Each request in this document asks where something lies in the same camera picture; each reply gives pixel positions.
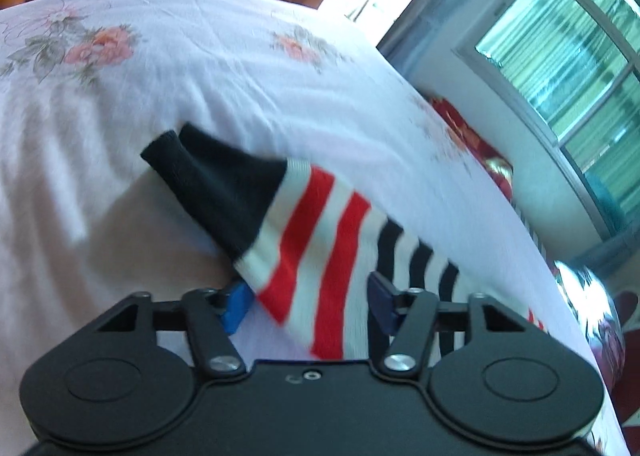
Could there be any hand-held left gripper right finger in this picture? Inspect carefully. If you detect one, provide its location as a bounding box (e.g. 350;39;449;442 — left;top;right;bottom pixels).
367;272;536;379

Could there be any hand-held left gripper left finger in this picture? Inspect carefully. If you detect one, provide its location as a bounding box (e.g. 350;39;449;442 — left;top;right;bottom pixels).
95;281;257;379

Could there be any red black white striped sweater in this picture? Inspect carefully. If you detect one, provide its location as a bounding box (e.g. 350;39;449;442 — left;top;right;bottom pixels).
140;122;551;362

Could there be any red patterned pillow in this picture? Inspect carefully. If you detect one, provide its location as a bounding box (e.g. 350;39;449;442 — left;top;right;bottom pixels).
429;95;517;204

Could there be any white floral pillow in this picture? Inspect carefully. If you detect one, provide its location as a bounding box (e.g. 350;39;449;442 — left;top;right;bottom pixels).
552;260;628;389

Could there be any white floral bed sheet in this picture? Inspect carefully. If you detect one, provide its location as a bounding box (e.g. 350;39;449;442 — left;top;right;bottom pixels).
0;0;632;456

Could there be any large glass window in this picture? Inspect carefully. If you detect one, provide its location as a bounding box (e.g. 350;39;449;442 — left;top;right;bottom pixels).
452;0;640;243

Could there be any blue grey curtain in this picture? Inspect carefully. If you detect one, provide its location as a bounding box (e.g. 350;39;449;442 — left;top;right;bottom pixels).
375;0;568;104

